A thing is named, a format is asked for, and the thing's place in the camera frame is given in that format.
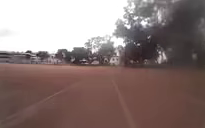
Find large dark tree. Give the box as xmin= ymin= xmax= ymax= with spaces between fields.
xmin=112 ymin=0 xmax=205 ymax=68

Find row of distant trees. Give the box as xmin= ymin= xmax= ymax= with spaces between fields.
xmin=24 ymin=34 xmax=117 ymax=65

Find low grey buildings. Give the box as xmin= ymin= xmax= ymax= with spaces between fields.
xmin=0 ymin=50 xmax=63 ymax=65

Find small white building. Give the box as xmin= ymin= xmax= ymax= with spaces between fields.
xmin=108 ymin=55 xmax=121 ymax=66

